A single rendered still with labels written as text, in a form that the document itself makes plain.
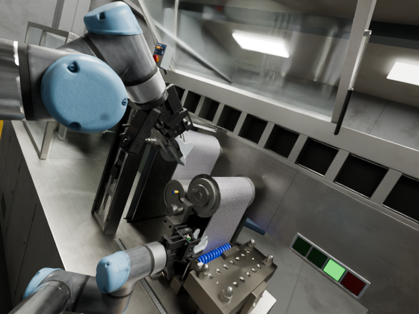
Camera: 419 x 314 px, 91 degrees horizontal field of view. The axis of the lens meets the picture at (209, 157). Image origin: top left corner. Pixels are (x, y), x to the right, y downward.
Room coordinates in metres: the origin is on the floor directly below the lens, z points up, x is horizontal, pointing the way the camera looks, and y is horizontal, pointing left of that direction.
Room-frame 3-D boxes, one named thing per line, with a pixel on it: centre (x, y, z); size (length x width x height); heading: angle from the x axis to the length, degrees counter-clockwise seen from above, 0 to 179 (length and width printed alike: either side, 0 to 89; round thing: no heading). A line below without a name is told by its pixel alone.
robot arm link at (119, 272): (0.41, 0.08, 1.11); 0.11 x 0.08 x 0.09; 143
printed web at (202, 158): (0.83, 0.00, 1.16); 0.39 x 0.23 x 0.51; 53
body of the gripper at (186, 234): (0.54, -0.01, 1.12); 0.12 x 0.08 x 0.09; 143
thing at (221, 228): (0.73, -0.16, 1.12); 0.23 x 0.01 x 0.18; 143
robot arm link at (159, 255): (0.47, 0.04, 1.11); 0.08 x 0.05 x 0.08; 53
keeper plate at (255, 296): (0.63, -0.35, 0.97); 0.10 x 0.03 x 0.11; 143
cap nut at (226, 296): (0.52, -0.21, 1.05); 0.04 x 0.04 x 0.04
